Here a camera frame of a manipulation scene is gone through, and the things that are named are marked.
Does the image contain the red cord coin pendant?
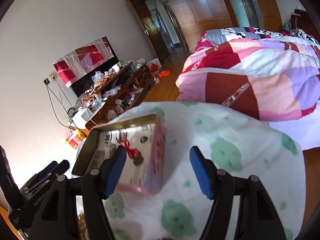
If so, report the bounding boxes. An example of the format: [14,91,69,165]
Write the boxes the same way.
[116,139,144,166]

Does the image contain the wooden bed headboard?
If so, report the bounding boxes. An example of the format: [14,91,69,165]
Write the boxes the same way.
[290,9,320,42]

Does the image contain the red yellow gift box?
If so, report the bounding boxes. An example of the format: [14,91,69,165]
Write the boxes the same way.
[65,129,86,150]

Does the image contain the white appliance box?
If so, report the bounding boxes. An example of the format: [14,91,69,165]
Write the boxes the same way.
[72,108,93,129]

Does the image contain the white green patterned tablecloth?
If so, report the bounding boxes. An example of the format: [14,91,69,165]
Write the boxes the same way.
[75,101,307,240]

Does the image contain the wooden tv cabinet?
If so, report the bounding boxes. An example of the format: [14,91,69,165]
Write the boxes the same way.
[76,64,154,129]

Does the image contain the patchwork pink quilt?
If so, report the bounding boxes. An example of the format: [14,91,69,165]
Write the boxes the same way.
[175,26,320,151]

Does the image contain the orange item on floor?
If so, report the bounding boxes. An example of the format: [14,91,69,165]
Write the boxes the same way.
[156,70,171,79]

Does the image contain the pink cookie tin box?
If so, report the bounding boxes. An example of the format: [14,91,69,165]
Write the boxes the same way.
[72,113,166,194]

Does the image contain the black television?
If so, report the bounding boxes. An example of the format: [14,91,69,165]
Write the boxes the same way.
[71,36,119,96]

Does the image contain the red patchwork tv cover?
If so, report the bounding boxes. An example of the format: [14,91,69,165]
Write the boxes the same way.
[53,37,116,87]

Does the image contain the wall power socket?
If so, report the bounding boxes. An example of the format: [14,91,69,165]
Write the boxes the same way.
[44,73,56,85]

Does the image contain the wooden door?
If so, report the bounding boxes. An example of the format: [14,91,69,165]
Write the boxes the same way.
[129,0,170,63]

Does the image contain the wooden wardrobe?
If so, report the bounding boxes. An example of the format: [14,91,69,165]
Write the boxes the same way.
[116,0,283,54]

